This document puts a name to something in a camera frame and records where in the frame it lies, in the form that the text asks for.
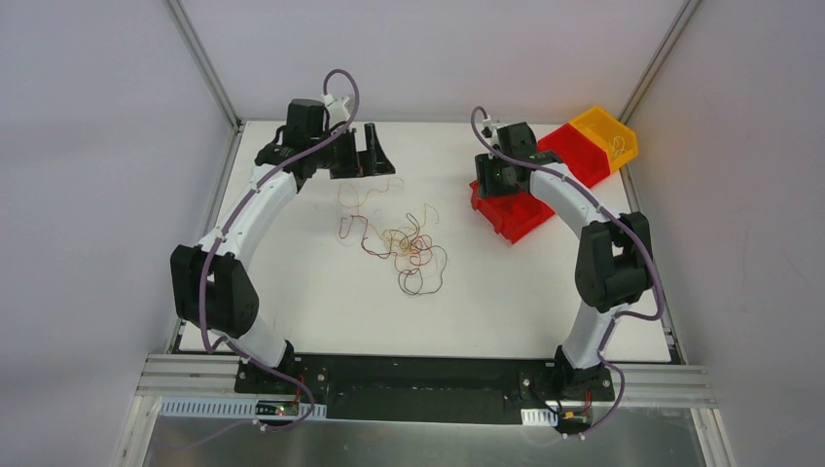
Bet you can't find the wire bundle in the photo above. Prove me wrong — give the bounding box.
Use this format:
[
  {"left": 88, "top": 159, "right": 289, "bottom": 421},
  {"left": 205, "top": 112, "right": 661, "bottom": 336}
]
[{"left": 338, "top": 177, "right": 449, "bottom": 298}]

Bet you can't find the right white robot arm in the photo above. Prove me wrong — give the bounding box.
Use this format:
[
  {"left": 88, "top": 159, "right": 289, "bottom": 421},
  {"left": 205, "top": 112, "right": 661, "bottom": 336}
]
[{"left": 475, "top": 118, "right": 655, "bottom": 399}]

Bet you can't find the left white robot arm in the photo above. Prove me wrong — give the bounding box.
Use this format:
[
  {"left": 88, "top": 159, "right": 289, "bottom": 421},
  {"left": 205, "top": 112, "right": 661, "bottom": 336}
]
[{"left": 170, "top": 94, "right": 395, "bottom": 394}]

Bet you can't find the front red bin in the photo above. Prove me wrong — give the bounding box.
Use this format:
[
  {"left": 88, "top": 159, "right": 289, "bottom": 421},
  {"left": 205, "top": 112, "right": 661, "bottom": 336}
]
[{"left": 469, "top": 181, "right": 555, "bottom": 244}]

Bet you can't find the red bin near yellow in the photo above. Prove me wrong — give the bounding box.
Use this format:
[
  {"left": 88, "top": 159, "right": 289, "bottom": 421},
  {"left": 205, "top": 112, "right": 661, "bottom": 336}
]
[{"left": 537, "top": 124, "right": 611, "bottom": 188}]

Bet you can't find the yellow plastic bin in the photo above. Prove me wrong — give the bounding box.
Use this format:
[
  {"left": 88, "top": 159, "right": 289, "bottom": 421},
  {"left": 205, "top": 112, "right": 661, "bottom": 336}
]
[{"left": 569, "top": 105, "right": 639, "bottom": 173}]

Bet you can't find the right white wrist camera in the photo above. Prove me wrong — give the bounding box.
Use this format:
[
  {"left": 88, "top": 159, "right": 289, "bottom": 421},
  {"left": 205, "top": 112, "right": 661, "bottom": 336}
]
[{"left": 481, "top": 116, "right": 502, "bottom": 151}]

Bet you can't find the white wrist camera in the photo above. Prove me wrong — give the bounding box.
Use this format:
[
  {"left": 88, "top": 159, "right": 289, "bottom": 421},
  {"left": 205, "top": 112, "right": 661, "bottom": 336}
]
[
  {"left": 322, "top": 93, "right": 355, "bottom": 126},
  {"left": 481, "top": 116, "right": 502, "bottom": 151}
]

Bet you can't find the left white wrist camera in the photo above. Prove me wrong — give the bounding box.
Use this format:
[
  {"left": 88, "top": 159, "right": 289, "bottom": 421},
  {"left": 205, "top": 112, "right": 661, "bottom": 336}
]
[{"left": 322, "top": 93, "right": 355, "bottom": 126}]

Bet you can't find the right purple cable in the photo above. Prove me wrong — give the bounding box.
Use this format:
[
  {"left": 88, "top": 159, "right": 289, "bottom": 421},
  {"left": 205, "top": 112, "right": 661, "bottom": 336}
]
[{"left": 470, "top": 105, "right": 666, "bottom": 442}]

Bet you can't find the purple cable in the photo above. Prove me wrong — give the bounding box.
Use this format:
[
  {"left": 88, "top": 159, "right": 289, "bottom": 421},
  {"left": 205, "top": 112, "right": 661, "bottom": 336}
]
[
  {"left": 197, "top": 68, "right": 361, "bottom": 434},
  {"left": 470, "top": 105, "right": 666, "bottom": 442}
]

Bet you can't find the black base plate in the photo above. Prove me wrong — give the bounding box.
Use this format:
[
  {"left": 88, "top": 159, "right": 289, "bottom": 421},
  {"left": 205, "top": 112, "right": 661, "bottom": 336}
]
[{"left": 234, "top": 353, "right": 618, "bottom": 424}]

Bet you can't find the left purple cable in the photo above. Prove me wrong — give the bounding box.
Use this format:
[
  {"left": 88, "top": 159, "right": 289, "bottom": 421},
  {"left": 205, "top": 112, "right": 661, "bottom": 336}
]
[{"left": 197, "top": 68, "right": 361, "bottom": 434}]

